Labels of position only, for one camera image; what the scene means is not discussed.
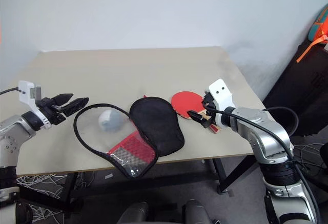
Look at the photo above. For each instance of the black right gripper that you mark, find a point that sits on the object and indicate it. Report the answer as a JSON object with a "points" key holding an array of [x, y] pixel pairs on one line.
{"points": [[208, 102]]}

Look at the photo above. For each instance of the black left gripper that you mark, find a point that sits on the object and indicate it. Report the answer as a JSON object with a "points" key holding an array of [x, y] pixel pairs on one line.
{"points": [[50, 108]]}

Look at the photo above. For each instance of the dark rounded shape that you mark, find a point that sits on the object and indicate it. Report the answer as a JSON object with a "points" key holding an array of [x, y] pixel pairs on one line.
{"points": [[196, 212], [133, 213]]}

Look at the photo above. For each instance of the white paper scrap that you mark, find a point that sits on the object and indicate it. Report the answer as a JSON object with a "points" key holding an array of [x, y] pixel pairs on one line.
{"points": [[109, 176]]}

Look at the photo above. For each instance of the red table tennis paddle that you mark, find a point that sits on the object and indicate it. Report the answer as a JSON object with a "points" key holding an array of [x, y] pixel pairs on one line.
{"points": [[184, 102]]}

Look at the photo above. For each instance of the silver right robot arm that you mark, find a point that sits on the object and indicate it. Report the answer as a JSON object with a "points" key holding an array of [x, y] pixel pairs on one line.
{"points": [[266, 144]]}

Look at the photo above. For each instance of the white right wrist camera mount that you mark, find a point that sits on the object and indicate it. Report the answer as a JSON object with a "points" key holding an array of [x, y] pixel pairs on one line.
{"points": [[221, 96]]}

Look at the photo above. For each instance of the black cabinet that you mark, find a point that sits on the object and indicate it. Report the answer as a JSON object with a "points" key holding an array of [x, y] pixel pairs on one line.
{"points": [[307, 85]]}

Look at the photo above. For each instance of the teal orange bag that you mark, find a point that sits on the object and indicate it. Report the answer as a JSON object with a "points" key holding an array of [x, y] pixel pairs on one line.
{"points": [[319, 26]]}

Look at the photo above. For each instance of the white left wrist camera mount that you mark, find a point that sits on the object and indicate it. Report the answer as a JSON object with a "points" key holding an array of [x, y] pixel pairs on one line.
{"points": [[25, 90]]}

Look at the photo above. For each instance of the black clear paddle case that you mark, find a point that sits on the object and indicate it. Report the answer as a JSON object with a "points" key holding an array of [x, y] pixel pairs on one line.
{"points": [[156, 126]]}

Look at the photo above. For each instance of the black metal table frame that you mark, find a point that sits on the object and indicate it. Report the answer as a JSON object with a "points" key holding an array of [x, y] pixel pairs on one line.
{"points": [[222, 175]]}

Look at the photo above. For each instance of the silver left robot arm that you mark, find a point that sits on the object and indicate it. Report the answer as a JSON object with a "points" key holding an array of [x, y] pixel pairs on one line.
{"points": [[12, 129]]}

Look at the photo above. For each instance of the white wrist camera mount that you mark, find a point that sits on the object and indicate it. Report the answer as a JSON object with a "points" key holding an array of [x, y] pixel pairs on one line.
{"points": [[25, 90], [221, 96]]}

